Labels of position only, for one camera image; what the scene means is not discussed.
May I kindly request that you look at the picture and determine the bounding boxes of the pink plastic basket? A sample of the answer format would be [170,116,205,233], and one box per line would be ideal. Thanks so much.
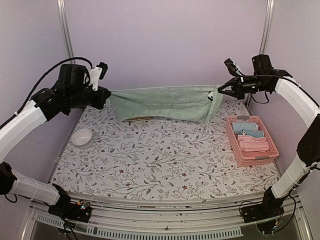
[225,115,279,167]

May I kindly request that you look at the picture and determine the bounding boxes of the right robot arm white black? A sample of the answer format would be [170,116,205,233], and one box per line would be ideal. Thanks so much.
[218,54,320,218]

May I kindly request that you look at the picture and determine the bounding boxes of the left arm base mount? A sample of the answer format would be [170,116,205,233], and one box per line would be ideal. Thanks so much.
[48,198,92,223]

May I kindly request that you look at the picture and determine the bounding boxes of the blue rolled towel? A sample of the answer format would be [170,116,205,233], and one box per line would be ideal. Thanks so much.
[231,121,265,138]

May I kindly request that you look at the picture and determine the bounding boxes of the aluminium front rail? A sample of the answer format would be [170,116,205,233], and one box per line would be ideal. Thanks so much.
[22,193,315,240]

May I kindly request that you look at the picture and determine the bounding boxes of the left aluminium frame post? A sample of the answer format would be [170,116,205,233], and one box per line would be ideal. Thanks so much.
[56,0,74,58]

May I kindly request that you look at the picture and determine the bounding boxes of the aluminium frame post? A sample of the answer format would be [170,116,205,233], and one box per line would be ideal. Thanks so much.
[258,0,275,54]
[56,0,74,58]

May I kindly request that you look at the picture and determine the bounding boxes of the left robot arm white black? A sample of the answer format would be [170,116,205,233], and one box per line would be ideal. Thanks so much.
[0,62,111,217]

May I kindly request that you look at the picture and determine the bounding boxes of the light green towel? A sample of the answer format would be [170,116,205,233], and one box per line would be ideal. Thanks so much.
[108,85,223,125]

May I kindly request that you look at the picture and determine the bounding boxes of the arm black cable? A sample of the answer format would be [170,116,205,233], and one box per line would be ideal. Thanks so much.
[239,73,320,113]
[13,56,95,118]

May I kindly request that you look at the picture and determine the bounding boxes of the right aluminium frame post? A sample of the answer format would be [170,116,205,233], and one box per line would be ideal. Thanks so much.
[258,0,275,54]

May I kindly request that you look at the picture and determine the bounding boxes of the white ceramic bowl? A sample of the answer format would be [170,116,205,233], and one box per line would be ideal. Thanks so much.
[71,128,93,149]

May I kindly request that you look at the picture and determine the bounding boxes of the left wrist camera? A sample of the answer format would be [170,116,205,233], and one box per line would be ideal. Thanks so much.
[89,62,108,91]

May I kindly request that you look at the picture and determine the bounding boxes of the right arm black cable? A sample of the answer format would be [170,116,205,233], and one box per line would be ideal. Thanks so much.
[239,73,320,113]

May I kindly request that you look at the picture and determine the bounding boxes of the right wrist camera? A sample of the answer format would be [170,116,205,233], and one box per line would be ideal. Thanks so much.
[224,58,244,77]

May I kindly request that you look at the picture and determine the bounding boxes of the woven bamboo tray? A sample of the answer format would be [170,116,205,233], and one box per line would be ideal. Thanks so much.
[123,116,157,122]

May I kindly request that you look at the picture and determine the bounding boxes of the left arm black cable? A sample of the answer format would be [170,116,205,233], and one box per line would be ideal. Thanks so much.
[13,56,95,118]

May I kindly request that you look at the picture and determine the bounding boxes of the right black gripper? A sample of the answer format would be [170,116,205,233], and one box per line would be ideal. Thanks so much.
[219,75,272,100]

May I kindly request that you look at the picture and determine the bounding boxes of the pink towel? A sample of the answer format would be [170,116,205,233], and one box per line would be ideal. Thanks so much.
[237,135,270,153]

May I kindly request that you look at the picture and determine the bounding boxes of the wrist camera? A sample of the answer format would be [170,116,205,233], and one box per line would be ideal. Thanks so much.
[89,62,108,91]
[224,58,244,77]

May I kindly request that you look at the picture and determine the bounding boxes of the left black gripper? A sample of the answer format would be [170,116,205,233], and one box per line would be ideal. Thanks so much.
[66,85,110,109]

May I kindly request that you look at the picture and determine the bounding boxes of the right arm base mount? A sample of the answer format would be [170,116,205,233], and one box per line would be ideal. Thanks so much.
[239,204,285,223]

